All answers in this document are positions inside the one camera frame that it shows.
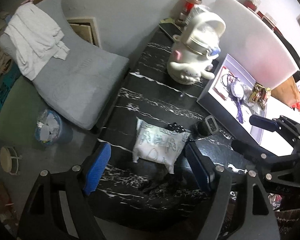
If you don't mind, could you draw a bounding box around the gold brown snack bag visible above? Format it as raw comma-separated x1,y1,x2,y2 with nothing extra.
248,82,271,110

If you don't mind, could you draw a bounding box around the purple satin sachet with tassel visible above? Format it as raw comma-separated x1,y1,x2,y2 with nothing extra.
229,75,251,124

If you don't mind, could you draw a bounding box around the black rectangular case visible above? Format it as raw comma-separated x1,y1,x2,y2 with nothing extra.
194,115,219,138

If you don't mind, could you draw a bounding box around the red white snack packet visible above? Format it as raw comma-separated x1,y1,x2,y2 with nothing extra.
213,66,232,101

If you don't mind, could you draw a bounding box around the brown paper bag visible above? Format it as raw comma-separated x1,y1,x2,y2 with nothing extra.
271,76,300,107

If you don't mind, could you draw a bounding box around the white open gift box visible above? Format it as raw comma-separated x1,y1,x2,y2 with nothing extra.
196,53,300,157

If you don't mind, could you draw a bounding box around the blue waste bin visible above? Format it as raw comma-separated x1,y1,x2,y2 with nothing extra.
34,109,73,146

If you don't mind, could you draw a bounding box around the grey contoured pillow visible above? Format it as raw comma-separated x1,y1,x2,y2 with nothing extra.
0,0,129,130

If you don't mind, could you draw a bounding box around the white foam sheet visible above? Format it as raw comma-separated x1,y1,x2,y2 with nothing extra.
212,0,299,89

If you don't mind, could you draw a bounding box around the small white stool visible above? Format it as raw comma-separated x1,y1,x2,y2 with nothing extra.
0,146,22,176

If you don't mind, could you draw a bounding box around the green cushion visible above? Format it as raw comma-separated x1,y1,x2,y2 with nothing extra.
0,76,47,151

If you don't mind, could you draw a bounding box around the black smartphone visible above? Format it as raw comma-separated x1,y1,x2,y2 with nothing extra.
159,23,182,41

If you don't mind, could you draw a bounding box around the white folded garment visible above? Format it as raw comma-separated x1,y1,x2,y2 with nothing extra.
4,2,70,81

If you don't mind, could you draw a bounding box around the red lidded jar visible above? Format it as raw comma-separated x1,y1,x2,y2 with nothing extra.
179,0,202,21

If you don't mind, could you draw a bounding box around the wall vent frame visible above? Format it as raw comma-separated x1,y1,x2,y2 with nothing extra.
67,17,102,48

